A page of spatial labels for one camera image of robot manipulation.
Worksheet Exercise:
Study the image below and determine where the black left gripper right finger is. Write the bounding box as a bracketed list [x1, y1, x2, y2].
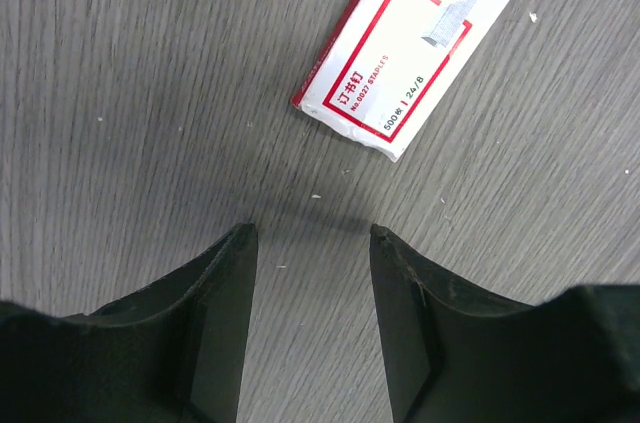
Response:
[369, 225, 639, 422]

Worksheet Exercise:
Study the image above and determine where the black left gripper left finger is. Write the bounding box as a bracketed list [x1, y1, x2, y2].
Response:
[1, 224, 258, 422]

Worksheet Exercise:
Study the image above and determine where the white red staple box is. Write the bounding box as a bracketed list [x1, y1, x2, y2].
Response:
[293, 0, 510, 161]

